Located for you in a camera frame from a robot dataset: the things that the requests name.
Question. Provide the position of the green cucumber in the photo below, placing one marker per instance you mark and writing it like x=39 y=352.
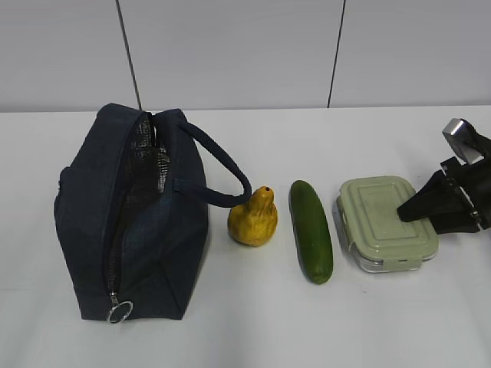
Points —
x=311 y=231

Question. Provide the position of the navy blue lunch bag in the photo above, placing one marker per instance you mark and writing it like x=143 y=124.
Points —
x=132 y=212

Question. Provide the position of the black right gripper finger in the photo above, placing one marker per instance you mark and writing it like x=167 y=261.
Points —
x=452 y=206

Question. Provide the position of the green lidded glass container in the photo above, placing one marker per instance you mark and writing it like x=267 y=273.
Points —
x=379 y=241

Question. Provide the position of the yellow pear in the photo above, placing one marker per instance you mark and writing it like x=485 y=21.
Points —
x=254 y=222

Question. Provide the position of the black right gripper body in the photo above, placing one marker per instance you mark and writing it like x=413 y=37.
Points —
x=474 y=180

